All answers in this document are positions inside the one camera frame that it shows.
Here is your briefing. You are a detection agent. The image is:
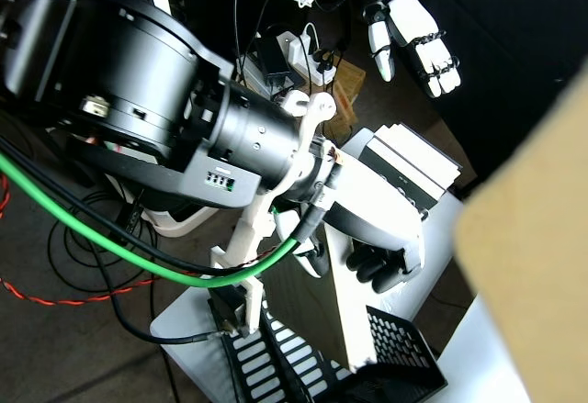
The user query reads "thick black cable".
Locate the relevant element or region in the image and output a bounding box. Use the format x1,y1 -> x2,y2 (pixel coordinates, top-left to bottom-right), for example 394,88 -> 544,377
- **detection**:
0,136 -> 332,278

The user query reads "thin black camera cable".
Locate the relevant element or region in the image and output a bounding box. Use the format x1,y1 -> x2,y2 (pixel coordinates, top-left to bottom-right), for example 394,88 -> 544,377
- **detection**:
89,237 -> 231,345

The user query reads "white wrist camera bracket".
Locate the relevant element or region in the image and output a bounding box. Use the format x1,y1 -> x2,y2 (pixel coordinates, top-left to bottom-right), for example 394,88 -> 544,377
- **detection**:
209,90 -> 337,338

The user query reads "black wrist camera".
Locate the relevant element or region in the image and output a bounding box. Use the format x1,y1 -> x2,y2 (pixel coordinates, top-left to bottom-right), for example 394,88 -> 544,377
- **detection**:
206,283 -> 252,335

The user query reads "black power adapter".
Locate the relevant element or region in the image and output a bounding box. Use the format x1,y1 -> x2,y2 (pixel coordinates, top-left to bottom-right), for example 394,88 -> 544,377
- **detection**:
254,35 -> 295,90

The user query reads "dark spine book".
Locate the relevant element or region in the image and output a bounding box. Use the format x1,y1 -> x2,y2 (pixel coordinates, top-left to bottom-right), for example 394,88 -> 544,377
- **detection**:
360,135 -> 446,215

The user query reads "white rounded base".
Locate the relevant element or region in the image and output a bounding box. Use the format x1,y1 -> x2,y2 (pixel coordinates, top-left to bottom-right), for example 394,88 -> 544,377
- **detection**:
140,205 -> 220,239

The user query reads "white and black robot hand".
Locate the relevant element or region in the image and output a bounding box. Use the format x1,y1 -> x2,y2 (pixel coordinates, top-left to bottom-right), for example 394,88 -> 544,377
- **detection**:
274,145 -> 426,295
365,0 -> 463,100

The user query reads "brown cardboard box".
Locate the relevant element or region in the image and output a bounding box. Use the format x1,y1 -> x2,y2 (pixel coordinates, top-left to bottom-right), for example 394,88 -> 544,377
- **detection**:
321,53 -> 368,138

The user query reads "white power strip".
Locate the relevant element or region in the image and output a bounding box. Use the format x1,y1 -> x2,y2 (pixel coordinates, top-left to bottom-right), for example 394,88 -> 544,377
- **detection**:
287,30 -> 339,87

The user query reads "red twisted wire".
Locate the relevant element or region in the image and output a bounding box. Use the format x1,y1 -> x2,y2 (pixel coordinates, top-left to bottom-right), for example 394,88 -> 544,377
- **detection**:
0,173 -> 279,308

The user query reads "tan cardboard panel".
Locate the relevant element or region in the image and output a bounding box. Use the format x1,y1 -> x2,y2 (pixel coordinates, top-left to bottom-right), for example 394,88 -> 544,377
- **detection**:
452,51 -> 588,403

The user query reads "black three-slot file rack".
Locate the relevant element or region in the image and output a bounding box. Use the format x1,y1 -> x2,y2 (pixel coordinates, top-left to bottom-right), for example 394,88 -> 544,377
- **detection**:
206,299 -> 449,403

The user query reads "beige spine book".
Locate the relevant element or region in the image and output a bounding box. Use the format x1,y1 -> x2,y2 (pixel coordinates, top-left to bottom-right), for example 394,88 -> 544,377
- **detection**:
374,129 -> 454,193

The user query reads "green cable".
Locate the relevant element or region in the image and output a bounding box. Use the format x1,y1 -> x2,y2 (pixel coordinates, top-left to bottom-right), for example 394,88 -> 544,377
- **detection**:
0,152 -> 302,290

